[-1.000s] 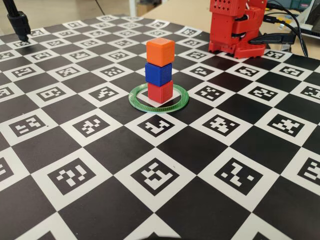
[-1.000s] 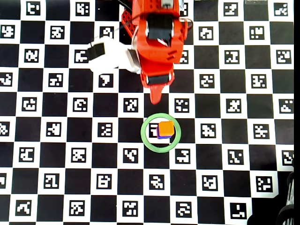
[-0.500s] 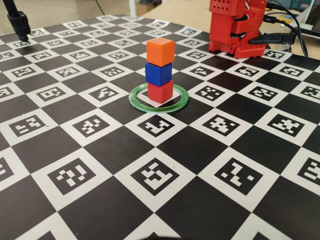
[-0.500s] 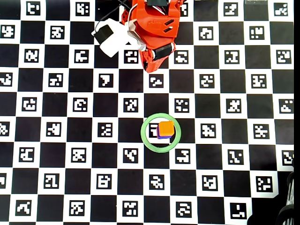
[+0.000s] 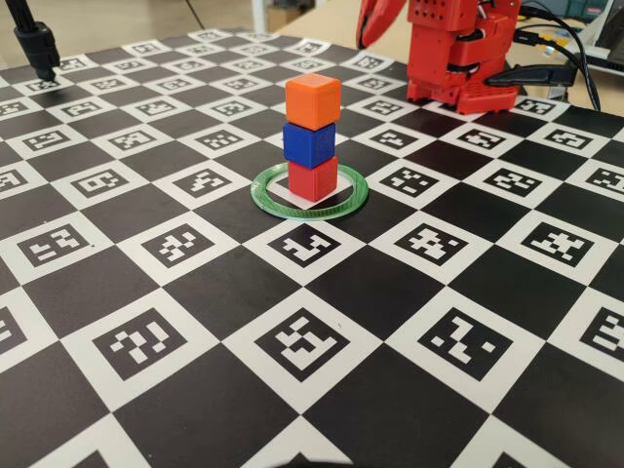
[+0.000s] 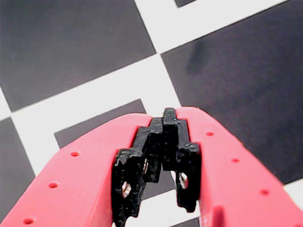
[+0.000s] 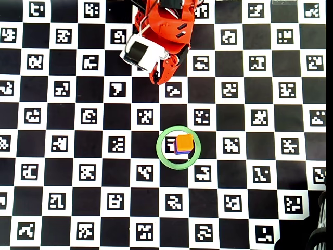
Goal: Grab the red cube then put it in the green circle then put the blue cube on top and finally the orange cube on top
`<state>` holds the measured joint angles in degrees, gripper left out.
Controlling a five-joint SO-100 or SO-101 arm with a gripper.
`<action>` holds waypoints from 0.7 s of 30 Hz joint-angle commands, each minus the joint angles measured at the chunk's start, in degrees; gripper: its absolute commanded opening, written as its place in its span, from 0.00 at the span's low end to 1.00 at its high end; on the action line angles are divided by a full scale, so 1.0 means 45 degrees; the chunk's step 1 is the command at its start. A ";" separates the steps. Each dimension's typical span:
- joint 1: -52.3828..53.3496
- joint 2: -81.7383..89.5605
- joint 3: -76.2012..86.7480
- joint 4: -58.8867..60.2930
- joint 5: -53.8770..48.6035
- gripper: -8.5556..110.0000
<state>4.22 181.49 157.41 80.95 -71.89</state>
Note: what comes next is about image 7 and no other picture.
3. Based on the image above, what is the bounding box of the orange cube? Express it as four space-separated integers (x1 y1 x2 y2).
176 134 195 152

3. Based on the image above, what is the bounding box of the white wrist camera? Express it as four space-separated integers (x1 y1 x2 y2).
119 33 169 71

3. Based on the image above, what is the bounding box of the black coiled stand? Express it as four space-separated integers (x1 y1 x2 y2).
306 191 327 250

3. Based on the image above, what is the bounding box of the blue cube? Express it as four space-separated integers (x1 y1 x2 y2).
173 142 195 155

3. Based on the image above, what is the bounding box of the black white marker board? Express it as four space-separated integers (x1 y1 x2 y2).
0 0 327 250

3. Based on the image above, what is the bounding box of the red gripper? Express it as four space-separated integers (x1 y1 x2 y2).
142 15 195 86

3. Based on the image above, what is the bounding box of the green ring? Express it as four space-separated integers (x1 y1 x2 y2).
156 125 202 170

